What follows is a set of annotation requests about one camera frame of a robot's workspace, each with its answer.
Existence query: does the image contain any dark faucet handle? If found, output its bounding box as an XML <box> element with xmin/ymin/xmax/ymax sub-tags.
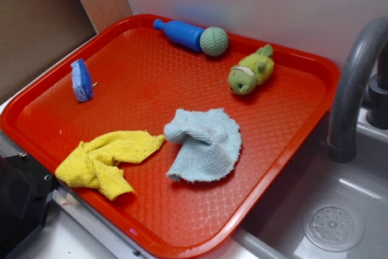
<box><xmin>366</xmin><ymin>45</ymin><xmax>387</xmax><ymax>130</ymax></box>

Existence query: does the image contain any grey faucet spout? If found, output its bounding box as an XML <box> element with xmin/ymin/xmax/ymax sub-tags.
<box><xmin>327</xmin><ymin>17</ymin><xmax>387</xmax><ymax>163</ymax></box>

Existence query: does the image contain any blue sponge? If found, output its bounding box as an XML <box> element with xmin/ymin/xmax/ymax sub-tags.
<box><xmin>70</xmin><ymin>59</ymin><xmax>93</xmax><ymax>103</ymax></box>

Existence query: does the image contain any brown cardboard panel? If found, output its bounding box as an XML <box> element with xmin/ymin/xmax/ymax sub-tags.
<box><xmin>1</xmin><ymin>0</ymin><xmax>132</xmax><ymax>102</ymax></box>

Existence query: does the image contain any grey sink basin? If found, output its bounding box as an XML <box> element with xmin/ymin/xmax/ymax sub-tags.
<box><xmin>234</xmin><ymin>118</ymin><xmax>387</xmax><ymax>258</ymax></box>

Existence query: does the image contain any red plastic tray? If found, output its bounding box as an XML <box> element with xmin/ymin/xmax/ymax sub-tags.
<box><xmin>1</xmin><ymin>15</ymin><xmax>340</xmax><ymax>258</ymax></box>

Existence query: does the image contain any yellow cloth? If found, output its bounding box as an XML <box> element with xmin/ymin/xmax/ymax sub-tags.
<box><xmin>55</xmin><ymin>130</ymin><xmax>165</xmax><ymax>201</ymax></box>

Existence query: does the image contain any blue plastic bottle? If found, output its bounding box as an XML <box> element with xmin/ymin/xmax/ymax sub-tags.
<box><xmin>153</xmin><ymin>19</ymin><xmax>205</xmax><ymax>52</ymax></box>

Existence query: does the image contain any light blue cloth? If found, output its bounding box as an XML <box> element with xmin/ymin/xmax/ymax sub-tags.
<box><xmin>164</xmin><ymin>109</ymin><xmax>243</xmax><ymax>183</ymax></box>

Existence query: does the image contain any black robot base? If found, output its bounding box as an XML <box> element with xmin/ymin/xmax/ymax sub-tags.
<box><xmin>1</xmin><ymin>153</ymin><xmax>56</xmax><ymax>258</ymax></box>

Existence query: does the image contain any green textured ball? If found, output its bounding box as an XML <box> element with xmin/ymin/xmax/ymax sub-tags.
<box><xmin>199</xmin><ymin>27</ymin><xmax>229</xmax><ymax>57</ymax></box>

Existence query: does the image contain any green plush toy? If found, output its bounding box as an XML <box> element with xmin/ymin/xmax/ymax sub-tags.
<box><xmin>227</xmin><ymin>44</ymin><xmax>275</xmax><ymax>95</ymax></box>

